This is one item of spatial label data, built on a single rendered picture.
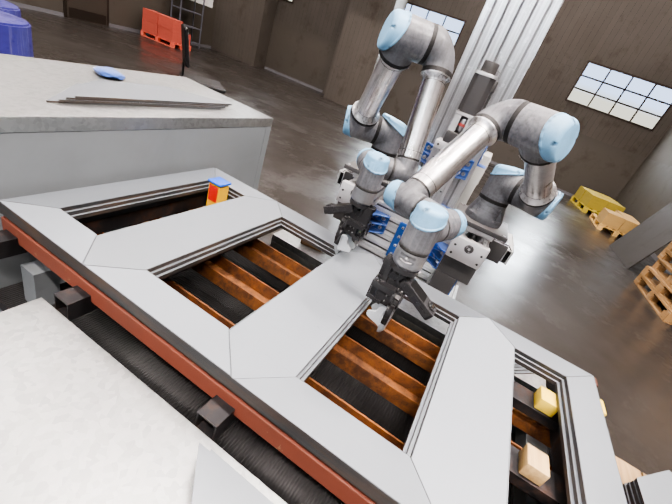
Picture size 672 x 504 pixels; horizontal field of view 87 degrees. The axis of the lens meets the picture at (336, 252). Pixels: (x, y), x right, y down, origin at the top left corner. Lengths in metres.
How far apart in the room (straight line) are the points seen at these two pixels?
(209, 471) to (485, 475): 0.50
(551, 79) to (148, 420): 12.07
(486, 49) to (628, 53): 10.92
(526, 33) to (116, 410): 1.69
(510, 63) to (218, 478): 1.59
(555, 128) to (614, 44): 11.44
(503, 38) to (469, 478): 1.45
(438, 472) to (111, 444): 0.58
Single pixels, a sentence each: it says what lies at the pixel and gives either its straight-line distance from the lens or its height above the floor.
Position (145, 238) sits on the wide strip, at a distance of 1.08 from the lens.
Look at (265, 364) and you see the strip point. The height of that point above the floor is 0.85.
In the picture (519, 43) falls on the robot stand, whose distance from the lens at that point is 1.68.
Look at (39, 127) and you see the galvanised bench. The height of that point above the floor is 1.02.
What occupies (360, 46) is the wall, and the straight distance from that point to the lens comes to 12.16.
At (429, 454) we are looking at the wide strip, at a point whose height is 0.85.
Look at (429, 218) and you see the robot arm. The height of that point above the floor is 1.20.
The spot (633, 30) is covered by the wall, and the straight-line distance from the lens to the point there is 12.60.
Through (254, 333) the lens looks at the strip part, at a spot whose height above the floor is 0.85.
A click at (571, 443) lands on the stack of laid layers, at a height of 0.84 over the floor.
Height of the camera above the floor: 1.43
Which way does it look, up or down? 28 degrees down
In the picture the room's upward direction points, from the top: 21 degrees clockwise
